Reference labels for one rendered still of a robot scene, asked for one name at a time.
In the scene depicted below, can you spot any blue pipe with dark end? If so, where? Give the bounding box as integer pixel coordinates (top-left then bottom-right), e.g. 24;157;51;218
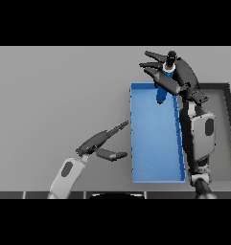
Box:
155;50;178;105

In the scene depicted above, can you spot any dark grey bin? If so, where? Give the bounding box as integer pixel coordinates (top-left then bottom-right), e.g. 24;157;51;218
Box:
196;82;231;183

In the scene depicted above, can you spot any blue bin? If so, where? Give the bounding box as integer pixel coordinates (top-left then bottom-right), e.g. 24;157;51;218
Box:
128;82;187;184

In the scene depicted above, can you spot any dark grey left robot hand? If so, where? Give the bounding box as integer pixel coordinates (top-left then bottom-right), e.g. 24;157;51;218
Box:
75;120;129;162

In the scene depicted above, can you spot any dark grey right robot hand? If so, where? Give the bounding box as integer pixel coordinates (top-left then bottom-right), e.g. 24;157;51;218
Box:
139;50;209;105

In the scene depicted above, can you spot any dark strip with pale lines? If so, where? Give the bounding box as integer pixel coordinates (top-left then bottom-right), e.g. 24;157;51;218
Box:
0;190;231;200

